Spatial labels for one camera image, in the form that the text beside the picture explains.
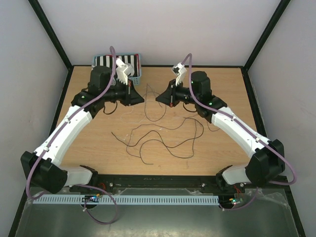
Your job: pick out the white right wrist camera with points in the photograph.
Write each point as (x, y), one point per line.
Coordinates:
(180, 71)

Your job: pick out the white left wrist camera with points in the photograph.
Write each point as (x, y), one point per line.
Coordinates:
(123, 70)

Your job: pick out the light blue slotted cable duct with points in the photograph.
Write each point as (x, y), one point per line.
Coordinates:
(128, 200)

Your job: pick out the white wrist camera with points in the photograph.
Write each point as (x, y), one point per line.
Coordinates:
(123, 70)
(180, 71)

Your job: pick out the black white striped cloth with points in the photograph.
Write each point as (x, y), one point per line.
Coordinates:
(123, 61)

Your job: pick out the light blue plastic basket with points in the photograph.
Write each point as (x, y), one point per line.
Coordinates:
(133, 74)

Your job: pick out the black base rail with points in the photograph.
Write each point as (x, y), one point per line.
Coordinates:
(158, 184)

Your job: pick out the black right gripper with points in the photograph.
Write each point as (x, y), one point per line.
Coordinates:
(169, 97)

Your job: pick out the white zip tie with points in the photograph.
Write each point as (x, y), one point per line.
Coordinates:
(135, 116)

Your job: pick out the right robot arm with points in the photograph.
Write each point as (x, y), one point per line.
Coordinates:
(264, 165)

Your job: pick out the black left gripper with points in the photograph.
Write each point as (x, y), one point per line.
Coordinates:
(132, 97)

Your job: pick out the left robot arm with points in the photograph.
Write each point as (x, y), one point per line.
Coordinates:
(42, 167)

